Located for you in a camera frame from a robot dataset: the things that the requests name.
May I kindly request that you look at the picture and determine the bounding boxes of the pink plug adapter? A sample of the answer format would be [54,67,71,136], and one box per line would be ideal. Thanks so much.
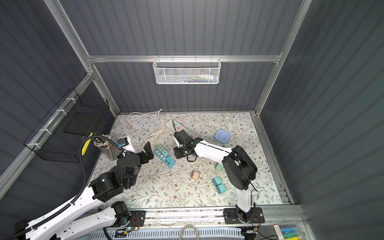
[191,171,201,180]

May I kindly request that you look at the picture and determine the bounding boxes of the teal adapter front lower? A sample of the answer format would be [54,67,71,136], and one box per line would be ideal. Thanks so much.
[216,184,227,194]

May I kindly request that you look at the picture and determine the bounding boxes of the coiled white cable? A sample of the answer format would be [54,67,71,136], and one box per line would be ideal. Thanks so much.
[146,124,169,145]

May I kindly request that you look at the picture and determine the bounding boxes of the green plug adapter right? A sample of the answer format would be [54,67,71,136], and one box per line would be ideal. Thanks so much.
[214,163,224,172]

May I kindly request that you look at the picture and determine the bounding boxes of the teal plug adapter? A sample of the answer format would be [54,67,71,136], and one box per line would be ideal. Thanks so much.
[161,149,169,157]

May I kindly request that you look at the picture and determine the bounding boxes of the white cable of white strip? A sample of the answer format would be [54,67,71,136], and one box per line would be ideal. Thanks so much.
[127,108,164,127]

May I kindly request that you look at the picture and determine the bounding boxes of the light green plug adapter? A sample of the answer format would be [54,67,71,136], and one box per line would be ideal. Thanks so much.
[156,145,164,152]

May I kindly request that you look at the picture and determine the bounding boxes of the black wire mesh basket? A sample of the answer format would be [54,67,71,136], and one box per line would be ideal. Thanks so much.
[24,89,110,163]

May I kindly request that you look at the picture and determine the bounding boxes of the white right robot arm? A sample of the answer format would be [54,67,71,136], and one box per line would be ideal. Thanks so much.
[174,130,258,223]

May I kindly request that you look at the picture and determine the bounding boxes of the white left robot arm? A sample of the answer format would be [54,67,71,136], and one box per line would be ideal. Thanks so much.
[9,139,154,240]

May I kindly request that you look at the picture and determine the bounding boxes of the white wire mesh basket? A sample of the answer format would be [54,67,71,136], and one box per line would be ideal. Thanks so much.
[153,59,222,85]

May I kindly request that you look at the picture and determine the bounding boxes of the white multicolour power strip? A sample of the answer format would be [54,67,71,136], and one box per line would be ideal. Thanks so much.
[166,120,195,139]

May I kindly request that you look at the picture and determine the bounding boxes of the teal power strip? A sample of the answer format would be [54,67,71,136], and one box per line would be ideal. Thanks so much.
[154,150,175,168]

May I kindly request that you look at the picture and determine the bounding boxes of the clear box of markers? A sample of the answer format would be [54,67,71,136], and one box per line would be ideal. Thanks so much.
[269,221,308,240]

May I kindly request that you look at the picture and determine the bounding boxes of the yellow marker pen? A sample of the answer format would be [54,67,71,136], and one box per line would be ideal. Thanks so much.
[80,133,94,156]

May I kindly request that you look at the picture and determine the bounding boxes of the pencil cup holder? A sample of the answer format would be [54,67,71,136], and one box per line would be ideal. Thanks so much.
[93,138,120,161]

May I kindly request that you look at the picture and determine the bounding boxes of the blue square power socket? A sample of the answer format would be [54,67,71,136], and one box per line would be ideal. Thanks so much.
[214,129,231,144]

